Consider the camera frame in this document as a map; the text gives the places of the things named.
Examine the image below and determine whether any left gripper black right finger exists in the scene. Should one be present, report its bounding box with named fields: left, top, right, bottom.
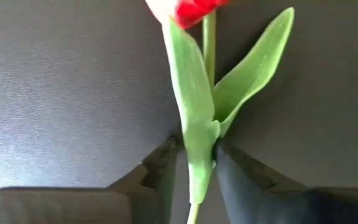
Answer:
left=216, top=143, right=358, bottom=224

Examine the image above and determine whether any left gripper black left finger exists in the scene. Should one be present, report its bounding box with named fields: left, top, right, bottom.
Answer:
left=0, top=138, right=183, bottom=224

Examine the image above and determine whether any red artificial tulip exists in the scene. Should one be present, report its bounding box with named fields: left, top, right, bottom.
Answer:
left=144, top=0, right=295, bottom=224

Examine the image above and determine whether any black table mat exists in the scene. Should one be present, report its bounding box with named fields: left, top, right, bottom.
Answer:
left=0, top=0, right=358, bottom=224

